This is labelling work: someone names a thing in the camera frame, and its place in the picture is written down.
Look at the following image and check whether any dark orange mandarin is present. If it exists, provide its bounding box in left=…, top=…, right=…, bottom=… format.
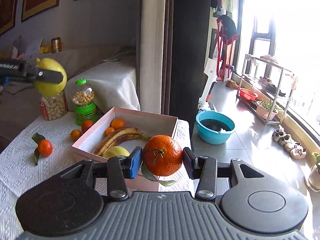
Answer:
left=81, top=120, right=94, bottom=133

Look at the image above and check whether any mandarin with stem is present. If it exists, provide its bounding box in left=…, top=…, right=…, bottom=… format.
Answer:
left=142, top=135, right=183, bottom=177

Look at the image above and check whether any large front mandarin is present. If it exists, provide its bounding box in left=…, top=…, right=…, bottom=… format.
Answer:
left=110, top=118, right=126, bottom=130

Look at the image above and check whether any green pear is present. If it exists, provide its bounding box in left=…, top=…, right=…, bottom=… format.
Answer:
left=102, top=146, right=130, bottom=159
left=33, top=57, right=67, bottom=97

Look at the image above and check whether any mandarin with leaf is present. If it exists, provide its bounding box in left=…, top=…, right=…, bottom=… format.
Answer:
left=38, top=139, right=53, bottom=157

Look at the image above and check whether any potted plant on sill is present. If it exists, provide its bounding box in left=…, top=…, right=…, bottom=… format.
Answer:
left=304, top=152, right=320, bottom=192

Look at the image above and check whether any brass tin can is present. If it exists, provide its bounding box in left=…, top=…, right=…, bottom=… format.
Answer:
left=51, top=37, right=62, bottom=53

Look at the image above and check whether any beige curtain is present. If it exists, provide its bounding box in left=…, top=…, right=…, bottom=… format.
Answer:
left=137, top=0, right=166, bottom=114

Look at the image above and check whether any grey covered sofa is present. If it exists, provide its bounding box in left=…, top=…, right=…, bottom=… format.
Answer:
left=1, top=46, right=140, bottom=141

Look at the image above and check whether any red plastic basin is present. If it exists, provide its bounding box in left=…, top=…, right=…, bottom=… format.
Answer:
left=239, top=88, right=258, bottom=101

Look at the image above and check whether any pink cardboard box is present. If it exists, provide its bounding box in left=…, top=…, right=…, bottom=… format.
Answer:
left=71, top=106, right=179, bottom=192

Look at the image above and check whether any spotted banana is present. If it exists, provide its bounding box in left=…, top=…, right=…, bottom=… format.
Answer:
left=94, top=127, right=150, bottom=156

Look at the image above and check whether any green candy dispenser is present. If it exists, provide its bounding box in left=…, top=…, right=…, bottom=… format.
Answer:
left=70, top=79, right=98, bottom=126

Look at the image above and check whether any teal plastic basin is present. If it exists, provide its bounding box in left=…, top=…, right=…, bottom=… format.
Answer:
left=196, top=110, right=235, bottom=145

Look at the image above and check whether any white planter with greens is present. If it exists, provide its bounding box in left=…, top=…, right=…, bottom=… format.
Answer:
left=257, top=101, right=279, bottom=120

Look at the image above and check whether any small orange mandarin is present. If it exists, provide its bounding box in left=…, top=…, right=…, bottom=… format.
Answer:
left=104, top=127, right=115, bottom=136

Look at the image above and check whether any glass jar of peanuts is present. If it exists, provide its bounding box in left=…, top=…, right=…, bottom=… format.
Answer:
left=40, top=91, right=68, bottom=121

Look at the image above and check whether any small kumquat orange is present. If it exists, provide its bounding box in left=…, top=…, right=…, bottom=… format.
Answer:
left=70, top=129, right=82, bottom=141

